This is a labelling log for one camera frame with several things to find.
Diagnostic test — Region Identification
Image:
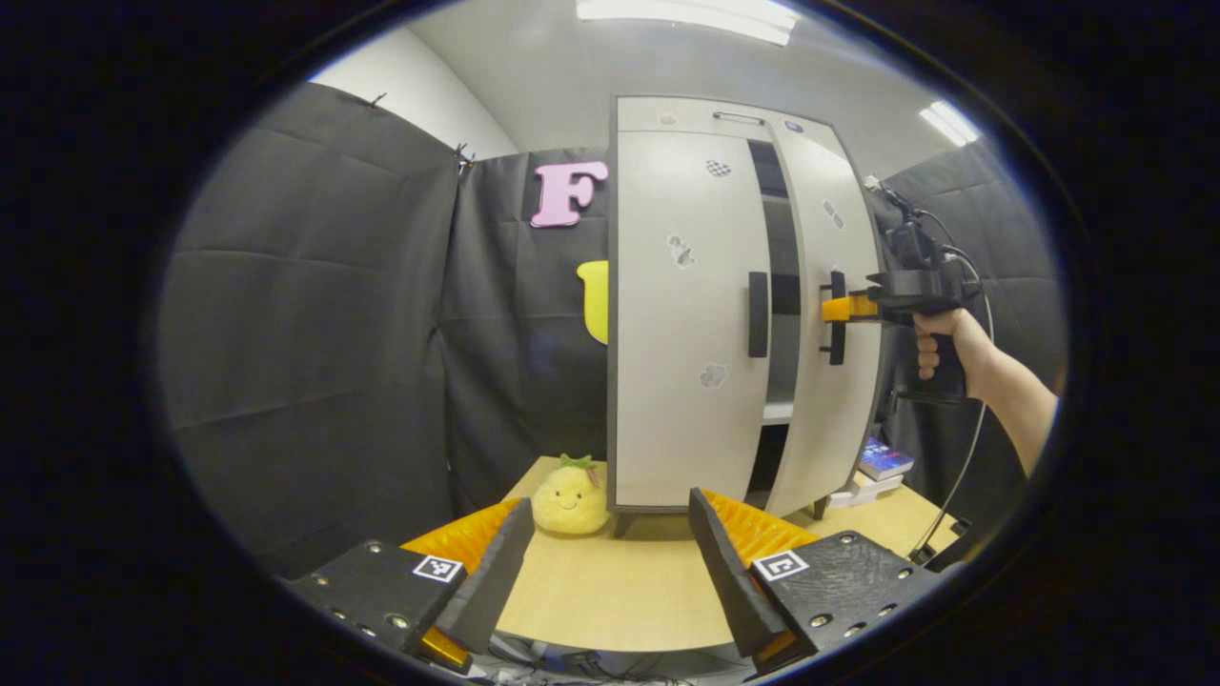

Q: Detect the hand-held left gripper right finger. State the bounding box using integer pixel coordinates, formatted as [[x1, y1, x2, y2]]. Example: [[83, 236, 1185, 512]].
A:
[[688, 488, 954, 676]]

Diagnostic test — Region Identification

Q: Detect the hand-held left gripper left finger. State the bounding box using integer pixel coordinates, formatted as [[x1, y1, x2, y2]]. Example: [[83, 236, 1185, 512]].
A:
[[276, 495, 537, 676]]

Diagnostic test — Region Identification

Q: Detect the white double-door shoe cabinet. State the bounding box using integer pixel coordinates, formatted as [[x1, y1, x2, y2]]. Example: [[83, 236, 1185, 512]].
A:
[[607, 93, 902, 536]]

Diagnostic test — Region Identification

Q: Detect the white cabinet door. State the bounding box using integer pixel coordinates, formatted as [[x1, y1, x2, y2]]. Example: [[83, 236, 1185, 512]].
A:
[[615, 129, 773, 511], [762, 124, 887, 520]]

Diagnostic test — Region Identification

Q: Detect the white cabinet drawer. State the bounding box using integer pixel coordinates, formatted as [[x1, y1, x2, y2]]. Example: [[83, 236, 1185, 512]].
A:
[[618, 95, 849, 158]]

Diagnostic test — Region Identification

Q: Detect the yellow smiling plush toy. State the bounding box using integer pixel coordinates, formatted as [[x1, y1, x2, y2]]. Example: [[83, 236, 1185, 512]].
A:
[[530, 454, 611, 536]]

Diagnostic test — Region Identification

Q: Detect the white book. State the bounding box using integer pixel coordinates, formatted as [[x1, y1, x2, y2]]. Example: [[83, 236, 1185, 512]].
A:
[[827, 470, 904, 509]]

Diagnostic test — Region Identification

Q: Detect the small ceiling light panel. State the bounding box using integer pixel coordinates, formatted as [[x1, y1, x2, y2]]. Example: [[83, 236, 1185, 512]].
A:
[[918, 100, 983, 147]]

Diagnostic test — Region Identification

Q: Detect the black backdrop cloth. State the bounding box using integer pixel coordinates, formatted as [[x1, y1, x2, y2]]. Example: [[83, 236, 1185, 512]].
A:
[[157, 81, 1068, 582]]

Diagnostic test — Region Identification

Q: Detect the large ceiling light panel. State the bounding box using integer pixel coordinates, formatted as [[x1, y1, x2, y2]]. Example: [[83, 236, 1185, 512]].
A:
[[575, 0, 802, 47]]

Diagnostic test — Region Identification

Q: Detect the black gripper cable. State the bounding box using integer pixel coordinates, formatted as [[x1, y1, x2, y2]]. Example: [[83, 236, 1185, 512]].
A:
[[905, 205, 997, 565]]

